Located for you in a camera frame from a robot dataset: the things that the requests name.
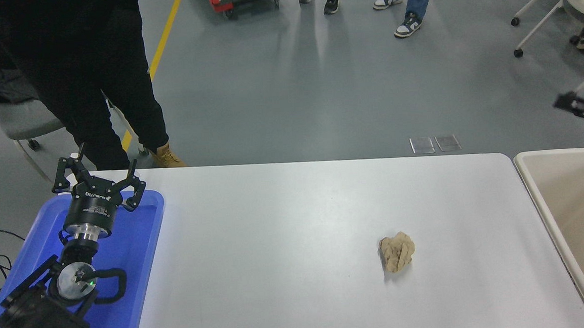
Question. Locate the crumpled tan paper ball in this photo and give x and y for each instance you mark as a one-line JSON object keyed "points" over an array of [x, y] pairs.
{"points": [[397, 251]]}

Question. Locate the blue plastic tray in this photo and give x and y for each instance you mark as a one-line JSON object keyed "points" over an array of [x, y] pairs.
{"points": [[131, 275]]}

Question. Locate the clear floor plate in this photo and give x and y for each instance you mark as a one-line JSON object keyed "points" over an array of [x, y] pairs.
{"points": [[421, 145], [447, 143]]}

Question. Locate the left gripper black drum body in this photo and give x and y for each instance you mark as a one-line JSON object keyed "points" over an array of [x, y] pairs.
{"points": [[92, 206]]}

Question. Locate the large pale bin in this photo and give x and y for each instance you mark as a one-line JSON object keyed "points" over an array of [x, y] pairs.
{"points": [[578, 207]]}

